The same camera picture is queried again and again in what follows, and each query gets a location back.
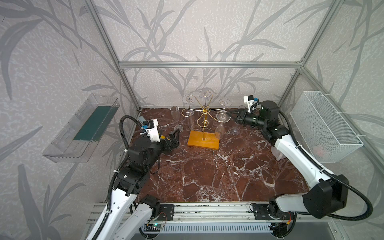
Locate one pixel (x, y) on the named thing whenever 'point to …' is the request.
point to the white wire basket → (327, 134)
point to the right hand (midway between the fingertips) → (226, 112)
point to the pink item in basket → (318, 151)
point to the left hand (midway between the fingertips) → (171, 131)
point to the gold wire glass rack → (205, 139)
